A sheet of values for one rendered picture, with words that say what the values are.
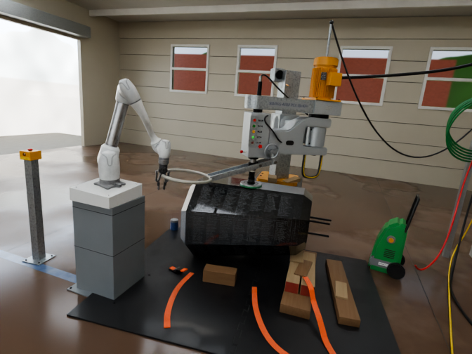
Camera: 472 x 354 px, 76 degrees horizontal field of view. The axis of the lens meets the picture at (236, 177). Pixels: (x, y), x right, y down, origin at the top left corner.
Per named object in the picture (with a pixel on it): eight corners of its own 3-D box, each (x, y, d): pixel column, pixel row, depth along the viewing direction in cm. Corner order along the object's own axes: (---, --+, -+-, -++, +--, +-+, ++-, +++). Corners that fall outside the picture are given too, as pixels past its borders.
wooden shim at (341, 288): (335, 282, 282) (335, 280, 282) (346, 284, 279) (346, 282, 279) (335, 297, 259) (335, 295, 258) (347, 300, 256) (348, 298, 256)
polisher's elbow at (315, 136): (300, 144, 316) (303, 125, 311) (316, 145, 323) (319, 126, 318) (312, 147, 299) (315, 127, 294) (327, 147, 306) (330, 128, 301)
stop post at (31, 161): (39, 252, 308) (31, 147, 283) (55, 256, 304) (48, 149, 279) (22, 261, 289) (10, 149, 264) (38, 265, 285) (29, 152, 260)
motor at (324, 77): (324, 101, 317) (330, 61, 308) (343, 102, 289) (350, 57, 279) (301, 99, 309) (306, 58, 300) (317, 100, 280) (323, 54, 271)
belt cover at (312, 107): (326, 118, 321) (328, 102, 317) (340, 119, 298) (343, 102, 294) (240, 112, 293) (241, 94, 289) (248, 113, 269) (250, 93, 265)
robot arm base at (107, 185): (110, 191, 233) (110, 184, 232) (93, 184, 244) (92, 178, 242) (129, 185, 248) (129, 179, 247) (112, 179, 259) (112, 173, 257)
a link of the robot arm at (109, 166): (99, 181, 235) (97, 154, 228) (97, 174, 250) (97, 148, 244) (121, 180, 242) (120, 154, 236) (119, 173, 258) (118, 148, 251)
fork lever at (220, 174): (271, 159, 312) (270, 155, 310) (279, 164, 294) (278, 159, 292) (207, 177, 296) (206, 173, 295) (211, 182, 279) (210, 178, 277)
